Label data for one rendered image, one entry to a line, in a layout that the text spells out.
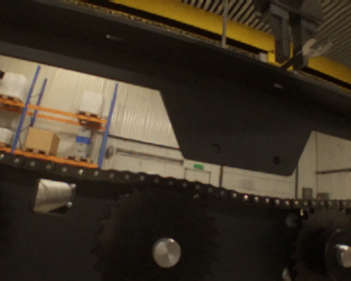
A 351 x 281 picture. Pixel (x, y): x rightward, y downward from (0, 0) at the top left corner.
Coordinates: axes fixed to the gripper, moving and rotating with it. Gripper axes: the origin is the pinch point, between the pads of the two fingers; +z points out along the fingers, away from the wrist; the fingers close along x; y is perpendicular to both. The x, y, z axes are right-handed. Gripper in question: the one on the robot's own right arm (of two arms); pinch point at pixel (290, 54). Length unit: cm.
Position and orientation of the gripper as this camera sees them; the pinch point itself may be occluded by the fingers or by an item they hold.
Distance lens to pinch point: 47.1
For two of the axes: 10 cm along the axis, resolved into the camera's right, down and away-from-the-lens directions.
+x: 9.5, 2.0, 2.5
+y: 2.9, -2.2, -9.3
